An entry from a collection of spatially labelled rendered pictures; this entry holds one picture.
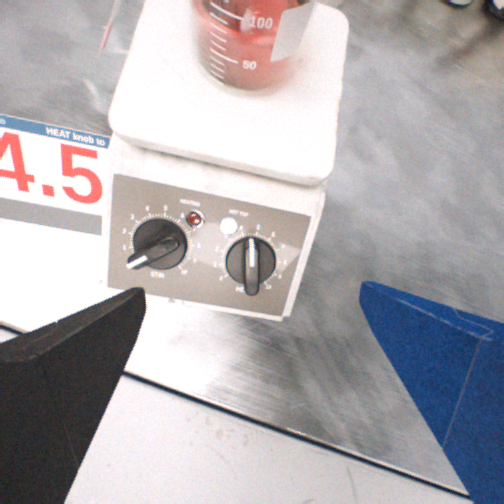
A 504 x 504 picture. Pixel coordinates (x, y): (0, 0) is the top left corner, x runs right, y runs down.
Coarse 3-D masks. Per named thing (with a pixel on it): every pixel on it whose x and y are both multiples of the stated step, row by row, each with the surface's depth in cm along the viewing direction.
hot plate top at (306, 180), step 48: (144, 48) 14; (336, 48) 16; (144, 96) 14; (192, 96) 14; (288, 96) 15; (336, 96) 15; (144, 144) 14; (192, 144) 13; (240, 144) 14; (288, 144) 14
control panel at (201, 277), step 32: (128, 192) 15; (160, 192) 15; (192, 192) 15; (128, 224) 16; (256, 224) 16; (288, 224) 16; (128, 256) 16; (192, 256) 17; (224, 256) 17; (288, 256) 17; (128, 288) 17; (160, 288) 17; (192, 288) 17; (224, 288) 17; (288, 288) 18
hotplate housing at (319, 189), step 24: (120, 144) 15; (120, 168) 15; (144, 168) 15; (168, 168) 15; (192, 168) 15; (216, 168) 15; (216, 192) 15; (240, 192) 16; (264, 192) 16; (288, 192) 16; (312, 192) 16; (312, 216) 16; (312, 240) 17; (240, 312) 19; (288, 312) 19
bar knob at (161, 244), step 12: (144, 228) 16; (156, 228) 16; (168, 228) 16; (180, 228) 16; (144, 240) 16; (156, 240) 15; (168, 240) 14; (180, 240) 15; (144, 252) 15; (156, 252) 15; (168, 252) 15; (180, 252) 16; (132, 264) 15; (144, 264) 15; (156, 264) 16; (168, 264) 16
